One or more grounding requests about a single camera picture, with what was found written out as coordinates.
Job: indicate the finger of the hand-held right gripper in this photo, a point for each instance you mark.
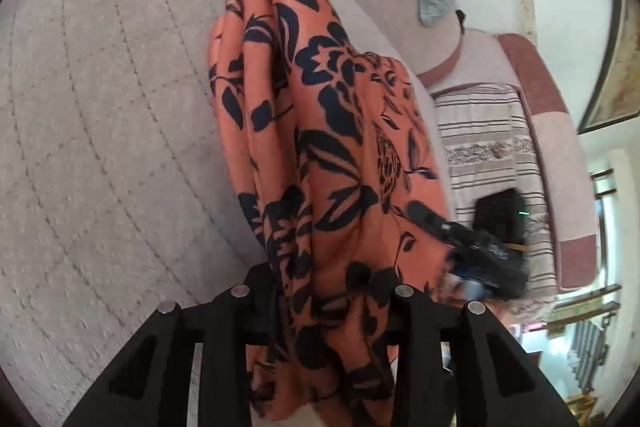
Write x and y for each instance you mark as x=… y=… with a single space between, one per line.
x=429 y=221

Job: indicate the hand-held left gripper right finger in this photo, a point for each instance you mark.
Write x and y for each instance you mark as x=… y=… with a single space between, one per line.
x=415 y=332

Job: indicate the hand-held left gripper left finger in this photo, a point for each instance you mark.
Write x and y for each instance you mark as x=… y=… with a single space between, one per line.
x=260 y=302

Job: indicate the orange black floral garment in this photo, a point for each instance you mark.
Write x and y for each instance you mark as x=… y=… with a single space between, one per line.
x=340 y=167

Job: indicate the striped beige throw blanket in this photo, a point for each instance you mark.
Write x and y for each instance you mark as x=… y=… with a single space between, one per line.
x=492 y=142

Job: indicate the wooden stair railing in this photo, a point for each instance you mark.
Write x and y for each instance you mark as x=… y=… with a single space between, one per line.
x=585 y=337

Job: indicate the pink sofa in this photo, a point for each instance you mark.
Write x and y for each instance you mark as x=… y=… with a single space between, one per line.
x=125 y=132

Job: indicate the framed wall picture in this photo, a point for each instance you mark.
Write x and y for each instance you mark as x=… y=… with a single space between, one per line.
x=617 y=62

